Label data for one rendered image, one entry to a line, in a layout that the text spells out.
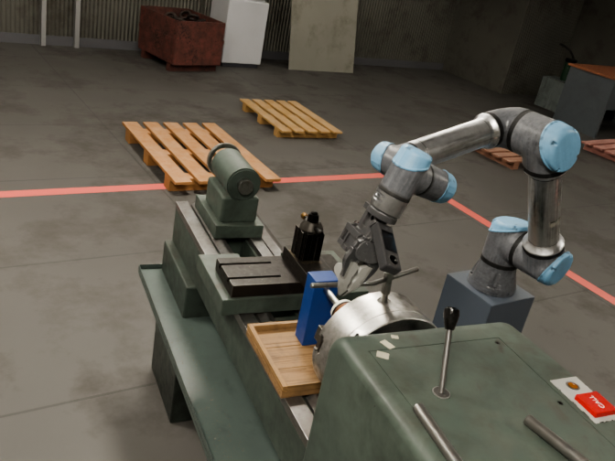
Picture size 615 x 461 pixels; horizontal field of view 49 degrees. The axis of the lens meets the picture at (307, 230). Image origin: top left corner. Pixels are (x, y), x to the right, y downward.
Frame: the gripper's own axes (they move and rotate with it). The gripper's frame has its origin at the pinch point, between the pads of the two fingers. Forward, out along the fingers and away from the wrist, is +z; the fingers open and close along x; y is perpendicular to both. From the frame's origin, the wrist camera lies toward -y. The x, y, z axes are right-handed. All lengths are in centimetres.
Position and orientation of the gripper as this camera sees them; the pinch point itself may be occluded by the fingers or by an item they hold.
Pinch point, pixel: (344, 292)
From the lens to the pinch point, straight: 151.3
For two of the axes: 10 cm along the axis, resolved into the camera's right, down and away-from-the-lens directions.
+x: -8.0, -2.7, -5.4
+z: -4.6, 8.5, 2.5
